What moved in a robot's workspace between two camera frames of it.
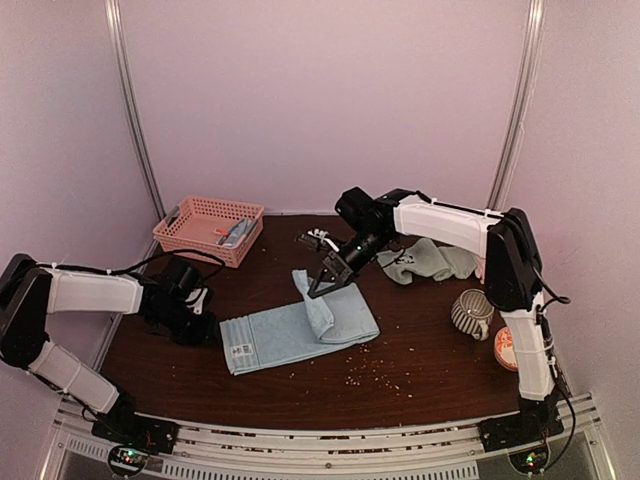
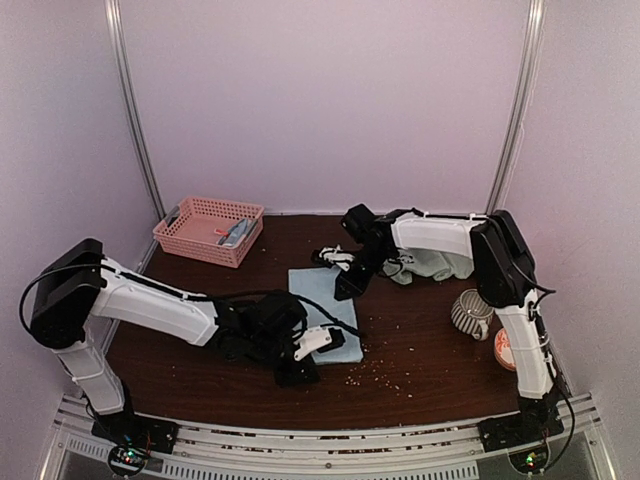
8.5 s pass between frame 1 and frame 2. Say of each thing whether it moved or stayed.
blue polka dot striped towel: stayed
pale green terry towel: stayed
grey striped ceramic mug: stayed
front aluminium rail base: stayed
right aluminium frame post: stayed
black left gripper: moved
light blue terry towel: moved
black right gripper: moved
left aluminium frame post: stayed
